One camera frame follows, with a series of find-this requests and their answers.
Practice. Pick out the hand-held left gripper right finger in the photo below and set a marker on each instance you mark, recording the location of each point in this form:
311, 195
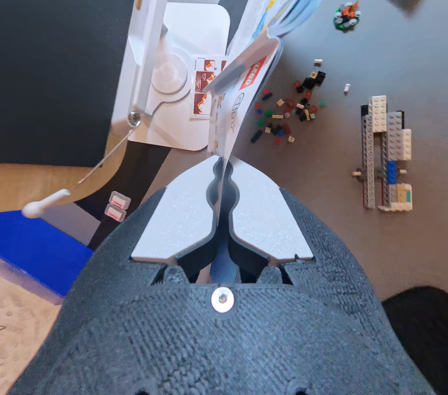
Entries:
269, 223

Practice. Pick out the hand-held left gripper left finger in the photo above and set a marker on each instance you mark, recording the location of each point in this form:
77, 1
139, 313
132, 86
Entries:
178, 223

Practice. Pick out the instruction booklet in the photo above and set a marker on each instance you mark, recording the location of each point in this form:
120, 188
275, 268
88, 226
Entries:
245, 104

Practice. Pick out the grey lego model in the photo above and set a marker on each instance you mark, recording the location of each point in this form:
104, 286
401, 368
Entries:
399, 143

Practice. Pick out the pile of loose lego pieces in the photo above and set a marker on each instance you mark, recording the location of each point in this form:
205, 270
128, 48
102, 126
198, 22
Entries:
278, 129

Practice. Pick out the black lego plate assembly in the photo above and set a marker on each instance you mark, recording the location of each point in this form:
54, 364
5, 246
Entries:
309, 81

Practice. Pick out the lego campfire on green plate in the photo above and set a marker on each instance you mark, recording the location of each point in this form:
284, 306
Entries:
346, 18

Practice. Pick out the sticker sheet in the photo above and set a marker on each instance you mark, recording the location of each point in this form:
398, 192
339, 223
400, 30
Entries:
203, 104

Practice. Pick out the blue storage bin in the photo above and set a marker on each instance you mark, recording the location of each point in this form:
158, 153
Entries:
35, 244

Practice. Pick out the white book stand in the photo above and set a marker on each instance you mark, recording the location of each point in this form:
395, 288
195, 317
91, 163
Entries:
196, 23

